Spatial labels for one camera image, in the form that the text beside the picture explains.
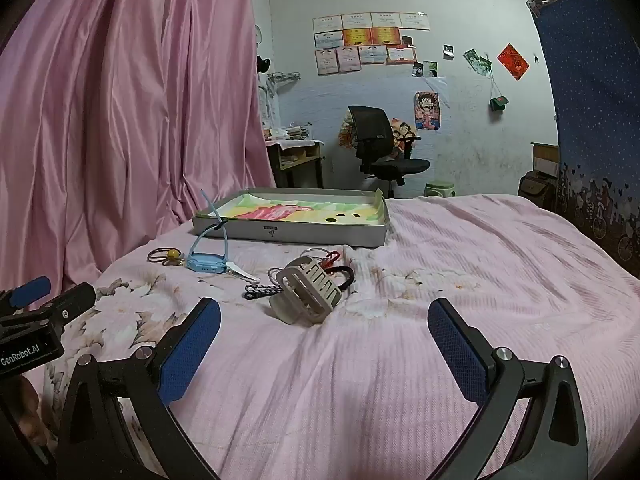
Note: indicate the group of wall certificates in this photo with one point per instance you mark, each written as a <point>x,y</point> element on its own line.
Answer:
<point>370,42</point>

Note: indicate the coloured drawing paper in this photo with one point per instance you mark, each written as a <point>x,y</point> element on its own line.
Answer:
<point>300,209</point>

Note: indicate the cartoon wall poster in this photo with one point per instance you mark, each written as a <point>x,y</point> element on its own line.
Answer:
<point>427,110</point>

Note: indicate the black hair band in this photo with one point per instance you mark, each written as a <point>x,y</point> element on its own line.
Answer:
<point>348,275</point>

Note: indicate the small cartoon poster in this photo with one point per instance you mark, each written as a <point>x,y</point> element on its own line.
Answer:
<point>402,132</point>

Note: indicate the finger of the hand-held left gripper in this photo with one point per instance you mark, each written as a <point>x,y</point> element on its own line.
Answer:
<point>30,292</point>
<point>75,302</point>

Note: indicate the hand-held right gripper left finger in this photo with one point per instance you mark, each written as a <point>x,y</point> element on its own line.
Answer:
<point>187,355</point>

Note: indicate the black office chair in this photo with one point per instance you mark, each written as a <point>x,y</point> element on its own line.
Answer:
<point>395,165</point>

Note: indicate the pink satin curtain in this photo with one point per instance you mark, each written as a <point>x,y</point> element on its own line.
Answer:
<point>125,110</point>

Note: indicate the wooden desk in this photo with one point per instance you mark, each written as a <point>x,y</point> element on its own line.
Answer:
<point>300,162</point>

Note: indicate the white hanging bags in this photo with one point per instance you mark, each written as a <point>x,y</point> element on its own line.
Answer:
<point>267,105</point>

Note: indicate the green hanging ornament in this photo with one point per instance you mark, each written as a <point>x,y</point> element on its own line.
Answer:
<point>498,103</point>

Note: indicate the small dark wall photo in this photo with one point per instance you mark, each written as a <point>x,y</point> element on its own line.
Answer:
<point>448,52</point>

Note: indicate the red diamond paper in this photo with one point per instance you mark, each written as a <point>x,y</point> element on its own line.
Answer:
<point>513,62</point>

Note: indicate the green wall photos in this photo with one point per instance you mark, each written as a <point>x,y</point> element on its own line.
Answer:
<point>477,62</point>

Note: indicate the blue wrist watch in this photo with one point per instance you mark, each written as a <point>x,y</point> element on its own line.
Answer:
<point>202,264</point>

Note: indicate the pink floral blanket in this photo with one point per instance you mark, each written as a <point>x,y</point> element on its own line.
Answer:
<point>400,280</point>

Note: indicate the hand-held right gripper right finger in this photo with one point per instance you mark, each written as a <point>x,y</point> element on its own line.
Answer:
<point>457,355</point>

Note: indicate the green plastic stool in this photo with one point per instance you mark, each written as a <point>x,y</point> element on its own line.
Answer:
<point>440,189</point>

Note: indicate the silver bangle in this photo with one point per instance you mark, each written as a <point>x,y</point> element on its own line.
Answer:
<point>315,250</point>

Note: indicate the blue printed cloth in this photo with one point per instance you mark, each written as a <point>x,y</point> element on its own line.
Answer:
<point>590,110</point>

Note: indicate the colourful bundle behind chair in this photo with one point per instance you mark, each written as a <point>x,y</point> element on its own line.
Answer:
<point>346,132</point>

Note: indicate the beige hair claw clip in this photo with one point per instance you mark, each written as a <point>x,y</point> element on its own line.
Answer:
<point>300,305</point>

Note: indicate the pile of books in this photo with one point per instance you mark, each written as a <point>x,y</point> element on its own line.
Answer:
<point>292,132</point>

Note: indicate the brown bag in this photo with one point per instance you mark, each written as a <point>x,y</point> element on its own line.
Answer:
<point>535,190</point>

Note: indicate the grey cardboard tray box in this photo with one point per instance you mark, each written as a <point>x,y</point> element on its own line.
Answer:
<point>300,234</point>

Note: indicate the pair of wall photos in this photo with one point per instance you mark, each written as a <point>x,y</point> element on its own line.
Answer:
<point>425,69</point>

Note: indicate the wooden cabinet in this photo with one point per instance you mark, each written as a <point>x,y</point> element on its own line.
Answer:
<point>545,160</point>

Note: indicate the white hair clip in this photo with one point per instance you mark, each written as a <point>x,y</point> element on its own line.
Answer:
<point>242,272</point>

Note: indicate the person's left hand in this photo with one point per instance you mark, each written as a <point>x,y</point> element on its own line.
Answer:
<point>25,410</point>

